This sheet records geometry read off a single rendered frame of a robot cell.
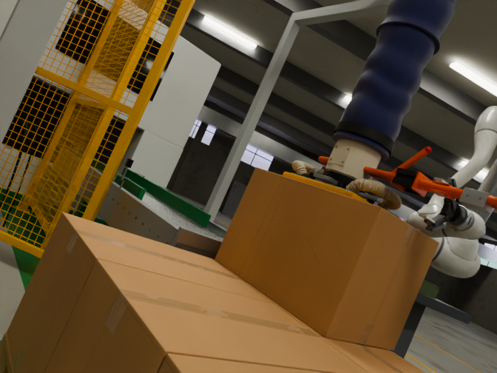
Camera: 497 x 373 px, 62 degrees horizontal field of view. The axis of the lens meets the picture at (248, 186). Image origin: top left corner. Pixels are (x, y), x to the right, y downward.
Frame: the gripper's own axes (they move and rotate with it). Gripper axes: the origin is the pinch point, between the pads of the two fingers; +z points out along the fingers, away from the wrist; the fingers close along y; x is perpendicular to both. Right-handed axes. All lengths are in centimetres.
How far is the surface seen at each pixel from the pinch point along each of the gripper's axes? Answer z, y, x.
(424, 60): 12.4, -45.3, 16.1
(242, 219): 33, 34, 48
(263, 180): 33, 17, 46
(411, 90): 12.2, -33.4, 16.1
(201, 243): 38, 50, 60
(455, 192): 17.0, 0.0, -15.8
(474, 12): -291, -286, 205
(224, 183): -153, 19, 339
